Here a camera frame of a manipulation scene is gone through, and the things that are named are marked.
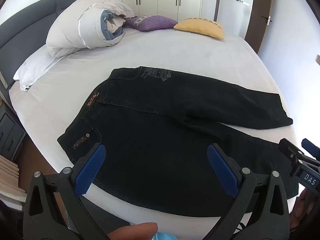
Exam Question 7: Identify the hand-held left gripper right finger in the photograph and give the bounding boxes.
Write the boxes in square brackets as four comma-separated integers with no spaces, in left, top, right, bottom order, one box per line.
[207,144,292,240]

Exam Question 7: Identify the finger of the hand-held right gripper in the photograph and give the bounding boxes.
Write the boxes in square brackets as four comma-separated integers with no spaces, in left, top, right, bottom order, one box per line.
[279,138,304,178]
[301,138,320,159]

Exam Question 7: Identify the bed with white sheet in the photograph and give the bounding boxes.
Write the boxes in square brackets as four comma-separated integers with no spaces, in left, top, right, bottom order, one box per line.
[9,26,300,233]

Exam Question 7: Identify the beige folded stack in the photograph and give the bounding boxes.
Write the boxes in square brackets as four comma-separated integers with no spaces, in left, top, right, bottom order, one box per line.
[0,154,27,203]

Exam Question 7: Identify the purple cushion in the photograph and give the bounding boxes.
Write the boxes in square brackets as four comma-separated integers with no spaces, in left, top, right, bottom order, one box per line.
[125,15,178,32]

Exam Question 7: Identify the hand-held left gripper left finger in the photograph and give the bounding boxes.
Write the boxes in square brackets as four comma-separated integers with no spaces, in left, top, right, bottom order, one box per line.
[24,142,108,240]

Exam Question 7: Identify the light blue object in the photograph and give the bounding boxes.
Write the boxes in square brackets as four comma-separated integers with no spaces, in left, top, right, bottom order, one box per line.
[150,232,180,240]

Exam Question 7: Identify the person's left hand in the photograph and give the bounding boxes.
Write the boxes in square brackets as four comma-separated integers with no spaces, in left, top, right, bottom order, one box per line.
[106,222,158,240]

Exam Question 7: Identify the black denim pants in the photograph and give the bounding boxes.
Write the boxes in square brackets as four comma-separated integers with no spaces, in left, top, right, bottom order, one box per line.
[57,66,299,217]

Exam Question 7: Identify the yellow cushion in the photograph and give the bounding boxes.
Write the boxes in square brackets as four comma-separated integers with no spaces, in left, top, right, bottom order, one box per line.
[174,18,225,40]

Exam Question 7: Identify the grey upholstered headboard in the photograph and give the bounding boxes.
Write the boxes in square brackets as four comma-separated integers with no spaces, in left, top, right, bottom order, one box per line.
[0,0,109,95]

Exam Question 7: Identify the rolled white duvet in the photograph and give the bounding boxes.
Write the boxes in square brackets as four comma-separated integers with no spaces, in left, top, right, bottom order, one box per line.
[46,0,135,55]

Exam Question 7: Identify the grey nightstand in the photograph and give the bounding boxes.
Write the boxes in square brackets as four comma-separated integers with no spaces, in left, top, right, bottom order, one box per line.
[0,105,27,162]

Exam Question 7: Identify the white pillow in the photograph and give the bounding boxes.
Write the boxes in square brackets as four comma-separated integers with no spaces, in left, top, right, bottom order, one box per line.
[13,46,83,92]

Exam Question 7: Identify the brown door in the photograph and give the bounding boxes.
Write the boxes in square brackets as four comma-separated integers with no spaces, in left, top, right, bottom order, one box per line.
[245,0,275,53]

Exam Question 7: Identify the person's right hand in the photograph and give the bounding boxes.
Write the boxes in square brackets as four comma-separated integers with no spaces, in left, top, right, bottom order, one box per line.
[292,190,312,230]

